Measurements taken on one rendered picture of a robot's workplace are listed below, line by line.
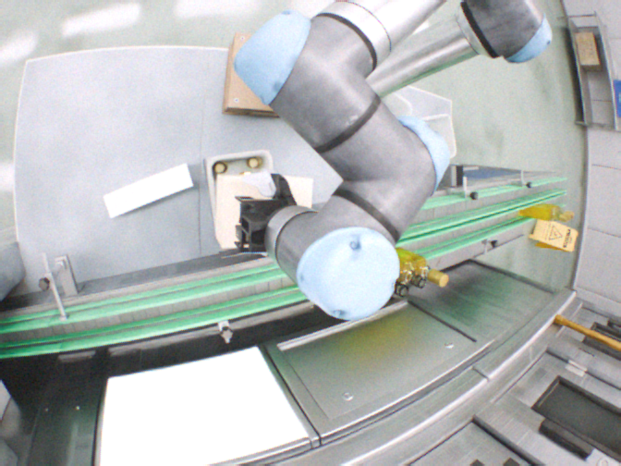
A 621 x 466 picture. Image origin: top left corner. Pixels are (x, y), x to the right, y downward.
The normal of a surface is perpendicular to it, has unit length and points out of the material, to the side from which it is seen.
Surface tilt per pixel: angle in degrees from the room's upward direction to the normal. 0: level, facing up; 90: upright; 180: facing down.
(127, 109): 0
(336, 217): 67
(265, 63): 48
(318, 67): 7
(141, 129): 0
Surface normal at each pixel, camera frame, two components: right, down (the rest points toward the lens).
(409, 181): 0.24, 0.24
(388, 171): 0.11, 0.50
